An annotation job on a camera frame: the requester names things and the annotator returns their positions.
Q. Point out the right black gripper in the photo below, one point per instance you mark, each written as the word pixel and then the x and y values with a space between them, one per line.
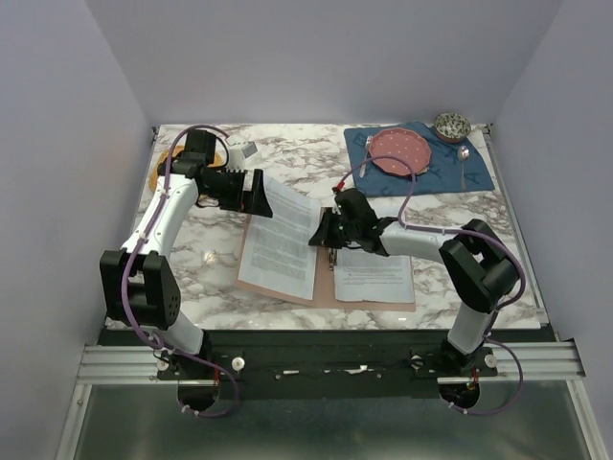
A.
pixel 324 235

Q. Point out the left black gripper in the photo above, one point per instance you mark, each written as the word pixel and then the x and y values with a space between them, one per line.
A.
pixel 252 201

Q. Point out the printed paper stack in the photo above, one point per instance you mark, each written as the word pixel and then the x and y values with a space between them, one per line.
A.
pixel 365 277

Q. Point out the printed paper sheet top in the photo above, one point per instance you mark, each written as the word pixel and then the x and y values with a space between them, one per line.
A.
pixel 276 255

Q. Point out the pink folder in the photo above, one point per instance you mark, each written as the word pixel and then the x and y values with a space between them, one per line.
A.
pixel 323 296

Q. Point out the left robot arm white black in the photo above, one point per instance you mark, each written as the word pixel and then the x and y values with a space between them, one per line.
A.
pixel 138 285

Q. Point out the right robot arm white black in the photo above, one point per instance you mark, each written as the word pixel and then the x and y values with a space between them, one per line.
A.
pixel 481 268

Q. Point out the metal folder clip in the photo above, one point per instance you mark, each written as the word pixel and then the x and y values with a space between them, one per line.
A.
pixel 332 258

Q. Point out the silver fork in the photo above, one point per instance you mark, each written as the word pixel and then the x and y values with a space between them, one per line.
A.
pixel 363 166

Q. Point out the orange woven mat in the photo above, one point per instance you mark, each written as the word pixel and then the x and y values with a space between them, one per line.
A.
pixel 219 161

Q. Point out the pink dotted plate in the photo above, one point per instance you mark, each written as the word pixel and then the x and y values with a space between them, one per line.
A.
pixel 400 151

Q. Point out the blue cloth placemat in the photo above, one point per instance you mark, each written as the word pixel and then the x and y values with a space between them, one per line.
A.
pixel 442 177

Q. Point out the silver spoon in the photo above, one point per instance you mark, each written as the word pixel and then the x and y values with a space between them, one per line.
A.
pixel 463 155

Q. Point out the floral patterned bowl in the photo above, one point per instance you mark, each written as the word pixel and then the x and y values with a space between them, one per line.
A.
pixel 451 127

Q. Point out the black mounting base plate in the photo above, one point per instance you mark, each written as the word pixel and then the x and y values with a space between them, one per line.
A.
pixel 328 364

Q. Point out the aluminium rail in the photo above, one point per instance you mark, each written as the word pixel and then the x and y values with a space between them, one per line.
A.
pixel 135 365

